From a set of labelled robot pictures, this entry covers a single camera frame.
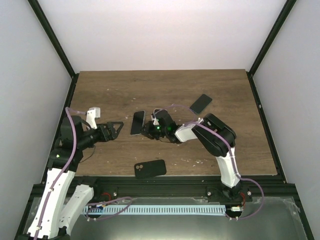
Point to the black aluminium frame rail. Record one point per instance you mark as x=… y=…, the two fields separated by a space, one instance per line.
x=188 y=186

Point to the clear magsafe phone case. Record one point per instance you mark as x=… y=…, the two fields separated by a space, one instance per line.
x=143 y=120

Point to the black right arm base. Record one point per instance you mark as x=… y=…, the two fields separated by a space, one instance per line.
x=225 y=195

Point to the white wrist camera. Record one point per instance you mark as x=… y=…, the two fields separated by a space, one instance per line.
x=154 y=120
x=92 y=114

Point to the black phone case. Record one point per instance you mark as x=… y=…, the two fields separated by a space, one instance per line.
x=150 y=169

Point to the light blue slotted cable duct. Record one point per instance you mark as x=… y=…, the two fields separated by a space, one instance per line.
x=202 y=210

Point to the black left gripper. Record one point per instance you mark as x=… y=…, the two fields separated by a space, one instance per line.
x=113 y=135

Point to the left black frame post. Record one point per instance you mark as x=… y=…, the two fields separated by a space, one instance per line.
x=43 y=20

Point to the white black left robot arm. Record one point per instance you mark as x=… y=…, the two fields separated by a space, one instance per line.
x=55 y=218

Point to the dark green phone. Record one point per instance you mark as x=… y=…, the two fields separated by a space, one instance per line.
x=201 y=103

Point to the right black frame post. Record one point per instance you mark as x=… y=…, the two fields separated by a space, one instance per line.
x=280 y=20

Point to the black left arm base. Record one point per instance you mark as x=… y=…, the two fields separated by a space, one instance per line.
x=104 y=194

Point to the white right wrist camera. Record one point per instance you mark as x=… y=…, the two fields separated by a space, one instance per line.
x=154 y=120

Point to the black frame post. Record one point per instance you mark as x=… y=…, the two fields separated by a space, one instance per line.
x=43 y=20
x=280 y=20

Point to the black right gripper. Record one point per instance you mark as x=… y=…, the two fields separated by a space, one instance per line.
x=148 y=131

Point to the pale pink phone case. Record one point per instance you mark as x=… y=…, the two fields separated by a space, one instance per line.
x=162 y=115

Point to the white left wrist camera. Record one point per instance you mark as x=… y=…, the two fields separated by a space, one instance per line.
x=92 y=114

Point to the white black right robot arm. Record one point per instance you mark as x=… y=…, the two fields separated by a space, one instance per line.
x=216 y=137

